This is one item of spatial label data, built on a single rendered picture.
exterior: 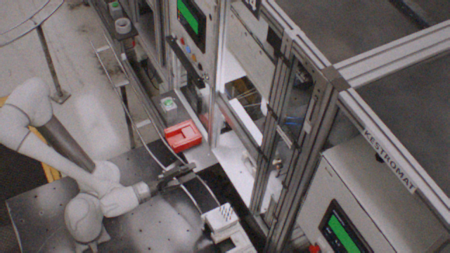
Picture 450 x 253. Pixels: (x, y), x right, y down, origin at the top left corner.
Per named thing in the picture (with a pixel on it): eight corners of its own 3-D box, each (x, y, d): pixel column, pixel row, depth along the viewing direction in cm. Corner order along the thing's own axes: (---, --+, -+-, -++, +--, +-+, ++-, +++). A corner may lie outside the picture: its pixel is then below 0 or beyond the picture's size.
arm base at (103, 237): (79, 261, 229) (77, 257, 224) (65, 225, 240) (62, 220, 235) (114, 246, 235) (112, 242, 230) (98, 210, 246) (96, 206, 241)
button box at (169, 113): (161, 113, 257) (159, 99, 247) (174, 108, 259) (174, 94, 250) (167, 124, 253) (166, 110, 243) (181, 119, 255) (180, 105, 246)
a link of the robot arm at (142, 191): (138, 198, 197) (151, 192, 199) (130, 181, 202) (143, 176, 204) (140, 208, 205) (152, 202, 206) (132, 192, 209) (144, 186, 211)
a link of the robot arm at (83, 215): (64, 236, 230) (53, 216, 213) (81, 205, 241) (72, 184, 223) (93, 247, 228) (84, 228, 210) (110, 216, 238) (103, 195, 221)
